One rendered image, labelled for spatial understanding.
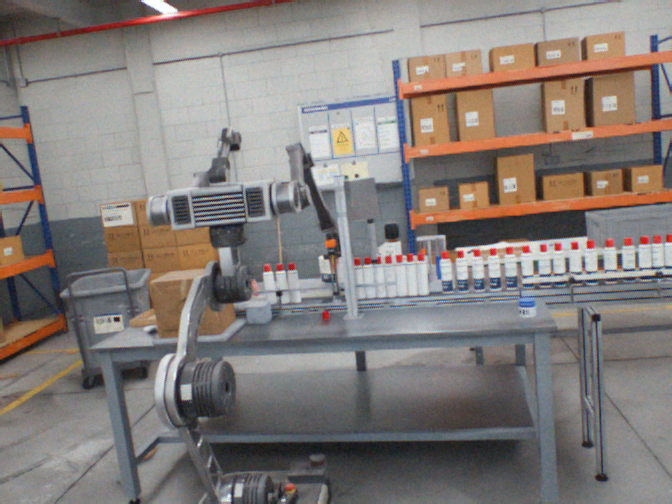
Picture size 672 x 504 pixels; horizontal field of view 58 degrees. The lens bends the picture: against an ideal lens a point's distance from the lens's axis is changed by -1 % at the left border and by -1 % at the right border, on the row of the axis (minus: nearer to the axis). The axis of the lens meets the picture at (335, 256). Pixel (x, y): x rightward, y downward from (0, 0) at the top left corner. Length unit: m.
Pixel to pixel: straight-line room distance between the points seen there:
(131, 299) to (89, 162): 3.64
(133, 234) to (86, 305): 1.56
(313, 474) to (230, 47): 5.84
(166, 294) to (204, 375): 0.93
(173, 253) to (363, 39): 3.26
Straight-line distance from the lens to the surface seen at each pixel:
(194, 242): 6.27
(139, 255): 6.45
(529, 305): 2.70
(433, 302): 2.96
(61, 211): 8.58
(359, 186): 2.82
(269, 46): 7.56
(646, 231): 4.36
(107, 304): 5.04
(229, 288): 2.37
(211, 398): 2.00
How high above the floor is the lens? 1.57
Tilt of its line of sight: 9 degrees down
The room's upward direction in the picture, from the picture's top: 6 degrees counter-clockwise
